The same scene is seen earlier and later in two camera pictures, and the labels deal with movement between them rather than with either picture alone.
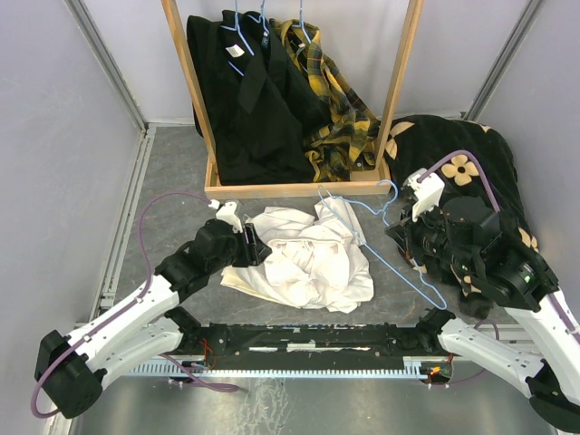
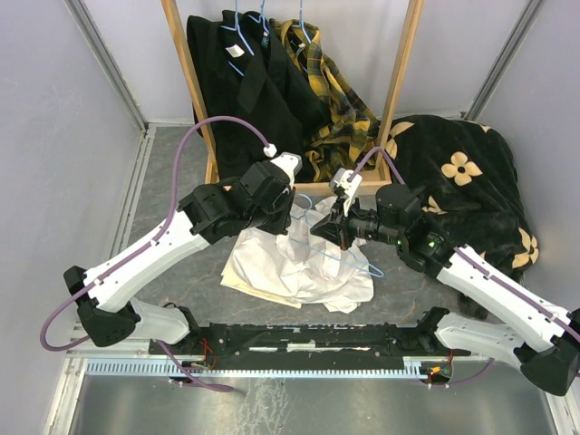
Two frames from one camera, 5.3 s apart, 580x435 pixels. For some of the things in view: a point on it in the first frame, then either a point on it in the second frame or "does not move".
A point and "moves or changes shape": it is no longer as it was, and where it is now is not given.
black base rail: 318,341 does not move
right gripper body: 416,237 -> 351,225
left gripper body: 247,255 -> 275,219
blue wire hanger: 368,207 -> 347,262
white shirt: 316,262 moves or changes shape
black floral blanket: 415,143 does not move
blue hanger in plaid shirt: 301,23 does not move
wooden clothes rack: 213,188 does not move
